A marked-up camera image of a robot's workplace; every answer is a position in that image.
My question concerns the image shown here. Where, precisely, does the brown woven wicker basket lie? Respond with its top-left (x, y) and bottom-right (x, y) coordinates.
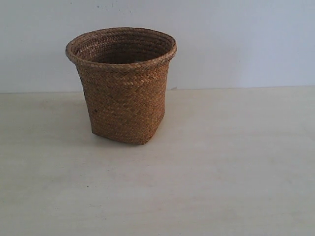
top-left (65, 27), bottom-right (177, 145)

